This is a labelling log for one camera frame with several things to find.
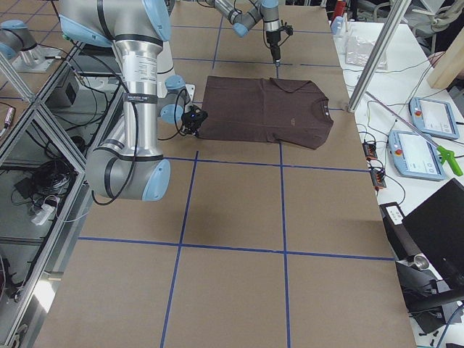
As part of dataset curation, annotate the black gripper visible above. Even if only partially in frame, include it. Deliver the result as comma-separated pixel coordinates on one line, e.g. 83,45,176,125
265,30,281,66
181,118,203,138

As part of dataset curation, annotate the brown t-shirt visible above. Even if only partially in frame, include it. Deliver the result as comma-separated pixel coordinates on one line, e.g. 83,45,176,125
199,76,334,149

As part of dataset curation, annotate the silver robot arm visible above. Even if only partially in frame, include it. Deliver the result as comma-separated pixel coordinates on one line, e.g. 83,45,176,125
196,0,286,67
59,1,207,202

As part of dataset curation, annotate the silver foil bag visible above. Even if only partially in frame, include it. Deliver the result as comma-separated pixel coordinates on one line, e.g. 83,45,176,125
345,36,376,67

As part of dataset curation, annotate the orange circuit board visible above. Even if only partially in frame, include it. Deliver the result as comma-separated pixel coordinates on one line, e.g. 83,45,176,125
370,167,386,191
362,141,378,160

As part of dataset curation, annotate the near teach pendant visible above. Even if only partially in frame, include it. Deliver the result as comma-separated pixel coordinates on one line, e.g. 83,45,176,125
388,130,446,181

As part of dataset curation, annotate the teach pendant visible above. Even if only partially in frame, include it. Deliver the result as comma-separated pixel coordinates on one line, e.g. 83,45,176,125
388,130,446,181
409,97,460,140

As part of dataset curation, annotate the far teach pendant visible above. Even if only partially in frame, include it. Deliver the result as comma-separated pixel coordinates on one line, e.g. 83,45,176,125
409,97,460,140

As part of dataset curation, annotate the wooden beam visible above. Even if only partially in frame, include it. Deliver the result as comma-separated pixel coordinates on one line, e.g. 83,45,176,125
427,0,464,90

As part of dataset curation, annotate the white power strip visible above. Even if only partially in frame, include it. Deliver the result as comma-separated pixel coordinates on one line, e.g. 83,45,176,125
31,203,55,225

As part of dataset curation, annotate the green grabber tool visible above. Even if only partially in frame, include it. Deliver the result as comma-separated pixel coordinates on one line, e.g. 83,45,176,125
365,91,456,175

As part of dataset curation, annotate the black laptop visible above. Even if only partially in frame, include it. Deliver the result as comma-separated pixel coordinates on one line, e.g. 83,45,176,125
403,178,463,289

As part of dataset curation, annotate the black monitor stand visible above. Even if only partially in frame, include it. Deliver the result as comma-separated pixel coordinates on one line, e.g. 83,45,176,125
396,262,463,334

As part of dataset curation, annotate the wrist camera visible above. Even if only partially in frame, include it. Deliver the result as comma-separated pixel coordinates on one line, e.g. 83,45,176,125
279,21,294,36
182,105,208,125

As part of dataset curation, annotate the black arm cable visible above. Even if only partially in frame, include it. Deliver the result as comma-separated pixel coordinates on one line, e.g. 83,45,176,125
90,90,189,206

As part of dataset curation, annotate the aluminium frame post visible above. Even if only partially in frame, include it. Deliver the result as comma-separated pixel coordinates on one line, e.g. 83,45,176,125
347,0,411,112

